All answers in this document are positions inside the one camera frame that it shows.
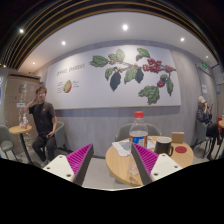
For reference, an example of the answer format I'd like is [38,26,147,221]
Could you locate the coffee branch wall mural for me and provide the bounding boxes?
[44,44,183,111]

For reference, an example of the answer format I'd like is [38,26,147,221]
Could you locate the flat round red coaster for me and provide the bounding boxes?
[174,145,188,154]

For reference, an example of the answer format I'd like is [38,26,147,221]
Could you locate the person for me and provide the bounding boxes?
[23,85,58,163]
[195,95,221,158]

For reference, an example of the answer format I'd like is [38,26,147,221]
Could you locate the grey armchair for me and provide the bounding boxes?
[115,122,163,143]

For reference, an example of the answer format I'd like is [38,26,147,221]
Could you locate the small brown cardboard box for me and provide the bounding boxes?
[171,131,185,144]

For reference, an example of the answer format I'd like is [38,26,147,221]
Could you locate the grey chair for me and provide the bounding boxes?
[194,119,214,151]
[0,124,18,161]
[53,120,73,156]

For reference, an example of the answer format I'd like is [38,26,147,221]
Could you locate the clear red-capped drink bottle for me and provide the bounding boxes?
[128,111,149,178]

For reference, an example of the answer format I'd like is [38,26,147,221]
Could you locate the white and blue paper sheet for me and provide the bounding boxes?
[111,139,156,158]

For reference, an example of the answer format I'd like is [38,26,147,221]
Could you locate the ceiling spot lights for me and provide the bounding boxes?
[18,23,186,46]

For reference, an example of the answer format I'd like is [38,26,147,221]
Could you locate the white wall notice board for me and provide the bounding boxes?
[211,63,224,86]

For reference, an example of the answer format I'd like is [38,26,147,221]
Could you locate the small round wooden table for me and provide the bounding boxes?
[8,124,34,164]

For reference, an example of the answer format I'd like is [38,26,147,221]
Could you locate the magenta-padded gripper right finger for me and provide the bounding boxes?
[130,142,184,186]

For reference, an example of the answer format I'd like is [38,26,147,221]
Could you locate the black mug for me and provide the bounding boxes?
[153,136,175,158]

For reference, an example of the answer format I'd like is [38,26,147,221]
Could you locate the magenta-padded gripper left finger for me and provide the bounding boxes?
[42,143,95,187]

